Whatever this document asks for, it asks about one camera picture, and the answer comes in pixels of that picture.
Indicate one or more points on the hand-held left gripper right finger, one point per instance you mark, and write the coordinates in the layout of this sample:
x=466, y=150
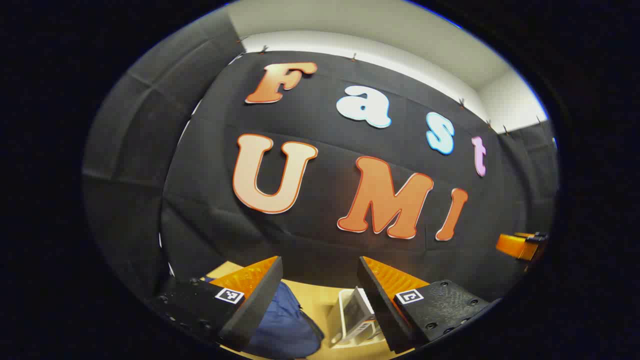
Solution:
x=377, y=305

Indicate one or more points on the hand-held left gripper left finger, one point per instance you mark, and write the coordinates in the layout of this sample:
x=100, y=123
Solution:
x=260, y=300

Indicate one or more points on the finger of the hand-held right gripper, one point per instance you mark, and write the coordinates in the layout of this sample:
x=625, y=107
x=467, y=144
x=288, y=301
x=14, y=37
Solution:
x=515, y=245

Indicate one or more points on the blue schoolbag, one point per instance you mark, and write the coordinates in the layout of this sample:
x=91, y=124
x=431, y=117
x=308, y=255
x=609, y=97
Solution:
x=285, y=325

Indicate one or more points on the white bookshelf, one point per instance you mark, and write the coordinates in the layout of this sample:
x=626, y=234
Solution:
x=342, y=299

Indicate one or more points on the black backdrop cloth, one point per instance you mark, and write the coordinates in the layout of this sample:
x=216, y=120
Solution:
x=320, y=240

